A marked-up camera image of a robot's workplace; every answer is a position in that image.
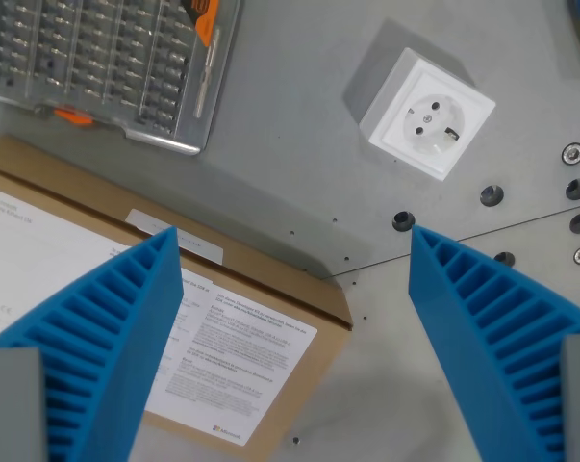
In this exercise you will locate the white wall socket box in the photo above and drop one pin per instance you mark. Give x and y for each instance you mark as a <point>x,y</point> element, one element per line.
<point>426,115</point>

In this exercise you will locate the clear screwdriver bit case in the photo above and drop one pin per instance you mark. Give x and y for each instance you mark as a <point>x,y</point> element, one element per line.
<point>102,67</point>

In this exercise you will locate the metal extension bit shaft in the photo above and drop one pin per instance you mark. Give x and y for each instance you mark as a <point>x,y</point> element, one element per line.
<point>207,72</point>

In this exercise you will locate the brown cardboard box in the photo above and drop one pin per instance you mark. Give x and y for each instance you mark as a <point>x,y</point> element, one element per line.
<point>184,308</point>

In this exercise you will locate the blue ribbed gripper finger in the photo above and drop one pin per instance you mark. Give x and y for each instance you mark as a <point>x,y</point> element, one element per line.
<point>126,337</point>
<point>467,337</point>

